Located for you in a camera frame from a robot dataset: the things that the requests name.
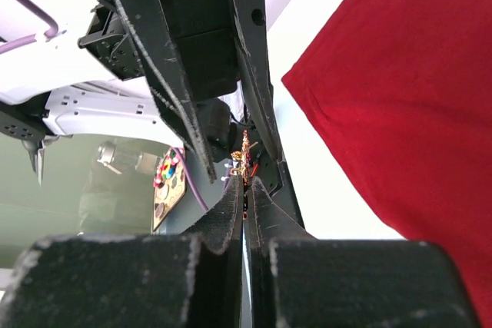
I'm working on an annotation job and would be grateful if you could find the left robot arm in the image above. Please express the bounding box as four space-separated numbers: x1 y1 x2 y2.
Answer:
1 0 282 180

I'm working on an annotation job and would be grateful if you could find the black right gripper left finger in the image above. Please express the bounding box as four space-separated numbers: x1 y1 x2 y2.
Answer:
1 176 244 327

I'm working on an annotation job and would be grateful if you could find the red t-shirt garment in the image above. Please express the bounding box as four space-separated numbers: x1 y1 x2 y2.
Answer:
282 0 491 327

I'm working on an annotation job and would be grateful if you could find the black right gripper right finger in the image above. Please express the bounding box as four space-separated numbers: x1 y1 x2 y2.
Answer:
248 178 480 327

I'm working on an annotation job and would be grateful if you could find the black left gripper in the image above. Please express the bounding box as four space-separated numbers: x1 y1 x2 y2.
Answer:
78 0 282 183

